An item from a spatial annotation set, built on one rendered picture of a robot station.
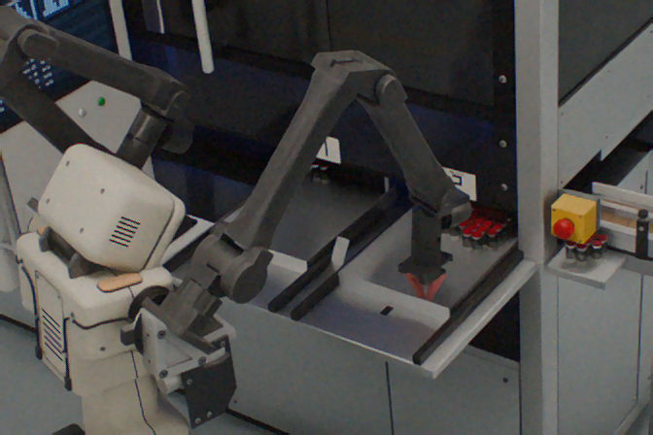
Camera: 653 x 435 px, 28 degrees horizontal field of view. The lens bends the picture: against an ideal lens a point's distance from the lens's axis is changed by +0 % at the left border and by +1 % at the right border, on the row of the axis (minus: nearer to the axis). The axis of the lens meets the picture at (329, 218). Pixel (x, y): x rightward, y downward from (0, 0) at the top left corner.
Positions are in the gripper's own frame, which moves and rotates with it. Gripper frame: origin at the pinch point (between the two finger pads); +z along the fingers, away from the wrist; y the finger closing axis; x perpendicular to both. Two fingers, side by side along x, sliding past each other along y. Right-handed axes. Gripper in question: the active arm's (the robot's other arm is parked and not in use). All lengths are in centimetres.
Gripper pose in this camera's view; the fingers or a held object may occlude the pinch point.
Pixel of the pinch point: (425, 301)
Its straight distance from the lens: 259.3
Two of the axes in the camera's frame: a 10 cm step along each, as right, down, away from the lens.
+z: 0.1, 9.0, 4.3
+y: 5.9, -3.5, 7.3
